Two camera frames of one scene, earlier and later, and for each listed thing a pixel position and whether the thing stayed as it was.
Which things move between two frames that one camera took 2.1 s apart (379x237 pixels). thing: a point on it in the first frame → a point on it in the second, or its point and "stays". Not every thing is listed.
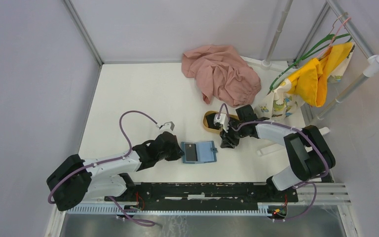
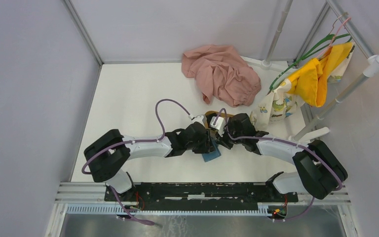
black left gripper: x=178 y=152 → x=207 y=145
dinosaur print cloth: x=283 y=102 stays
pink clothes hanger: x=331 y=43 stays
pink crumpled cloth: x=222 y=72 stays
